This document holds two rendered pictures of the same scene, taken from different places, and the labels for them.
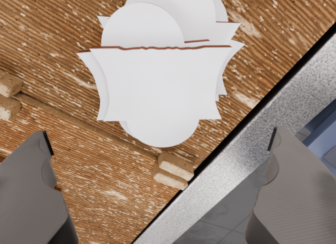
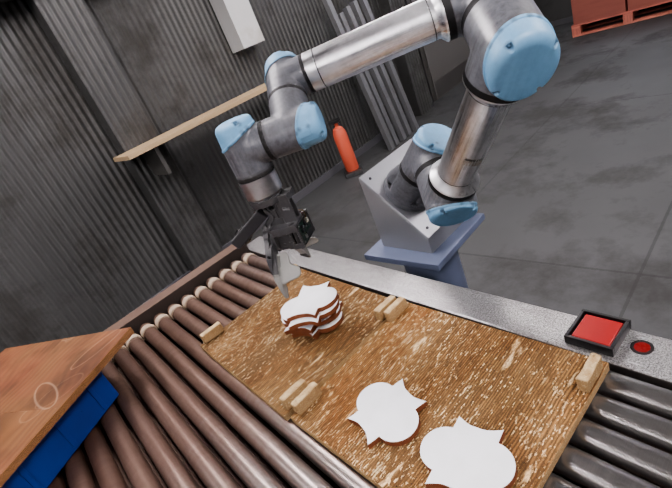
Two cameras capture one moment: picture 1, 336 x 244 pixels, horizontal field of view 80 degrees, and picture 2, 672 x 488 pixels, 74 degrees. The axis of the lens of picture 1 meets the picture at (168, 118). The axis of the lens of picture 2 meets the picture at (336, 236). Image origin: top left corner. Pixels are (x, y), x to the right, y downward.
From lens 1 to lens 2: 0.97 m
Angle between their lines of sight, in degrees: 79
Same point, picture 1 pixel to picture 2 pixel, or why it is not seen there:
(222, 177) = (423, 290)
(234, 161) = (408, 288)
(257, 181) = not seen: outside the picture
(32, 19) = (281, 375)
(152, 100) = (312, 301)
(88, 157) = (372, 360)
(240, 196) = not seen: outside the picture
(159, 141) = (332, 296)
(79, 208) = (435, 372)
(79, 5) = (284, 356)
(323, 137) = (414, 259)
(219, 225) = not seen: outside the picture
